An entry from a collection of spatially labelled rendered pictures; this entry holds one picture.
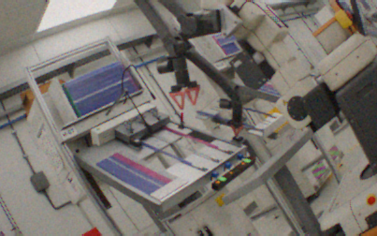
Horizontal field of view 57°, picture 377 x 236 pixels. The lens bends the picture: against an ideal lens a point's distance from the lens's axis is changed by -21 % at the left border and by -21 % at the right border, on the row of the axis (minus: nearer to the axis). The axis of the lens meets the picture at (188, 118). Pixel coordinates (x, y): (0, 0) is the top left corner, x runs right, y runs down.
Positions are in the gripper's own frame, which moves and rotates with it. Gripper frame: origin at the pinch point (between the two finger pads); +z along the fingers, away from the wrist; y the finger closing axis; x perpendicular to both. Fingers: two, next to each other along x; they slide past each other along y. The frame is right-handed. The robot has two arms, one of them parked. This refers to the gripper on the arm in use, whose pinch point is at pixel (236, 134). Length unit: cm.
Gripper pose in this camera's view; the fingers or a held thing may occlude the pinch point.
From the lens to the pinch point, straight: 242.2
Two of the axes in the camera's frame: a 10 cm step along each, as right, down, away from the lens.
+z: 0.1, 9.0, 4.4
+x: 7.6, 2.8, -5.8
